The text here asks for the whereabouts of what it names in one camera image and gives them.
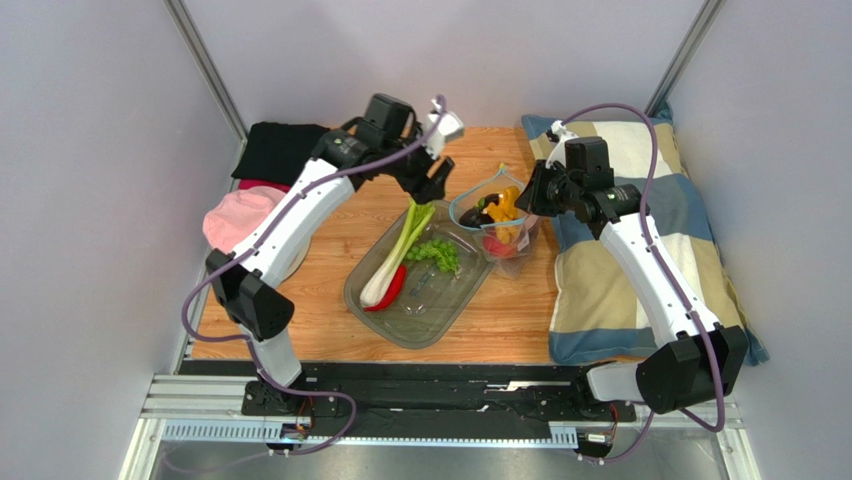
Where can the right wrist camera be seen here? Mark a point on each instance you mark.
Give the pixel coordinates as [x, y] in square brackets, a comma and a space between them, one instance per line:
[558, 134]

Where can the aluminium frame base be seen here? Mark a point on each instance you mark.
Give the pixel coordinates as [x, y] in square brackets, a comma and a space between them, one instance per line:
[214, 419]

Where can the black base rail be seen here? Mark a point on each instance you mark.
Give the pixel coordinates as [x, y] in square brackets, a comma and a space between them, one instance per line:
[432, 401]

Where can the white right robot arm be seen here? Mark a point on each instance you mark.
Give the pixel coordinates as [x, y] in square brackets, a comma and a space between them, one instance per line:
[697, 359]

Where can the red apple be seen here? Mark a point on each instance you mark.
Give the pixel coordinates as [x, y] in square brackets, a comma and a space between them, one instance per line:
[497, 249]

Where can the ginger root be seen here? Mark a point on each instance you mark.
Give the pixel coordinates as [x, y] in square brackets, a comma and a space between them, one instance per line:
[504, 214]

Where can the black folded cloth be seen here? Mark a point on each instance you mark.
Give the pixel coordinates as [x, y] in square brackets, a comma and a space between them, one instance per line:
[277, 153]

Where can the blue beige plaid pillow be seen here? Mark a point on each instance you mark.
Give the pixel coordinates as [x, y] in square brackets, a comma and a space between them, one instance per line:
[631, 288]

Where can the dark purple plum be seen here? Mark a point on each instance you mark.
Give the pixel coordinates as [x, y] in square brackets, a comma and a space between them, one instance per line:
[491, 199]

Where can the dark mangosteen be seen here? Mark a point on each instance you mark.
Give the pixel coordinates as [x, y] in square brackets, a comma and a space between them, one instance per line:
[475, 218]

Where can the red chili pepper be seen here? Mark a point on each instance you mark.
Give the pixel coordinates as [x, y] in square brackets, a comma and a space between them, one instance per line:
[392, 292]

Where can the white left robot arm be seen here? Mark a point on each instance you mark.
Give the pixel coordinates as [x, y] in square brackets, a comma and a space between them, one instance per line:
[388, 139]

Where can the clear zip top bag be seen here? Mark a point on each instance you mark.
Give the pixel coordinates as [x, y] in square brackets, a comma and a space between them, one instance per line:
[528, 224]

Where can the grey plastic tray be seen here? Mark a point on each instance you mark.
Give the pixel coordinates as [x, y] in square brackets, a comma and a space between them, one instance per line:
[430, 300]

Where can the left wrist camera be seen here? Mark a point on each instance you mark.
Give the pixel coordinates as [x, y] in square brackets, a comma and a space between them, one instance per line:
[440, 127]

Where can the pink bucket hat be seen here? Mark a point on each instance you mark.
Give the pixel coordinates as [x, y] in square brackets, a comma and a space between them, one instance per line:
[238, 214]

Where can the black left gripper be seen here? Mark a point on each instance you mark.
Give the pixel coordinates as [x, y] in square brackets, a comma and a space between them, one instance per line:
[423, 189]

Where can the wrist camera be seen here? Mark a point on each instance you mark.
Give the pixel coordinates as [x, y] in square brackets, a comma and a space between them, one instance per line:
[558, 134]
[440, 127]

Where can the grey round plate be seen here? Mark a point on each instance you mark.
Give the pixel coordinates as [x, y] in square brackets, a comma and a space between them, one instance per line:
[298, 259]

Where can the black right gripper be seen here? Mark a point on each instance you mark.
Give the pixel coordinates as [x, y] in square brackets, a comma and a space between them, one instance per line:
[534, 196]

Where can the celery stalk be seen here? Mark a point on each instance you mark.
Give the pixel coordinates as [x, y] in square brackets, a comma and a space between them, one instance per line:
[416, 219]

